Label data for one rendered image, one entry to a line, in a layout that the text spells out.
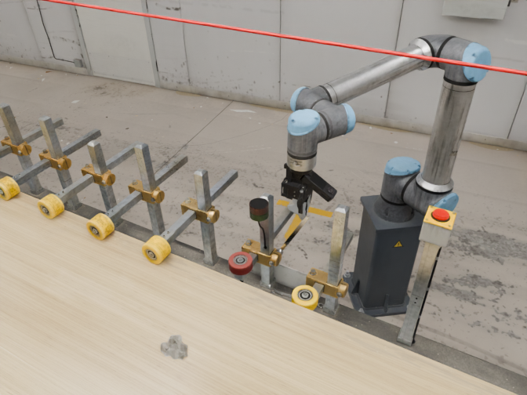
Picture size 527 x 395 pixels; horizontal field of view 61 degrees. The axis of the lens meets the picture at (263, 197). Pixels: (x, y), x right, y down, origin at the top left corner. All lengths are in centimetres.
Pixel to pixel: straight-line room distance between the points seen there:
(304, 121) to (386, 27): 270
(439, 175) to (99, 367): 139
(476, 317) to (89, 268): 196
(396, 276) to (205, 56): 301
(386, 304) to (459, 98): 120
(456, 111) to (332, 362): 100
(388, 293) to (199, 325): 136
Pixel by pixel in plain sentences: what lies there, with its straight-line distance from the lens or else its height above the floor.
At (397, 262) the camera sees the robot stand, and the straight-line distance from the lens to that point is 233.
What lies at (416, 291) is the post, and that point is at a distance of 141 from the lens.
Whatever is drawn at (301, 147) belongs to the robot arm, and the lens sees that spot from 131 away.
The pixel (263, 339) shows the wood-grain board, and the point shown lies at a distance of 130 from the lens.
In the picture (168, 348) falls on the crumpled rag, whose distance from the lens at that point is 130.
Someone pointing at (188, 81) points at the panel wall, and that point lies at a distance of 483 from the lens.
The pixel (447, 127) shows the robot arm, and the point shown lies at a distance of 181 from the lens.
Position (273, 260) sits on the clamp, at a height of 86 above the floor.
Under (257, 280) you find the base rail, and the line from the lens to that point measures 171.
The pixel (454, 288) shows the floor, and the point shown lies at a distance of 281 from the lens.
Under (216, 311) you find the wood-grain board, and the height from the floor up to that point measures 90.
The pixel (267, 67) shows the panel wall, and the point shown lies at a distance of 435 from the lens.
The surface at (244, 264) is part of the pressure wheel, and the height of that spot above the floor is 91.
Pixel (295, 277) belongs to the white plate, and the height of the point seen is 76.
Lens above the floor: 197
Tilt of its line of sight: 37 degrees down
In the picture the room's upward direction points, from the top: 1 degrees counter-clockwise
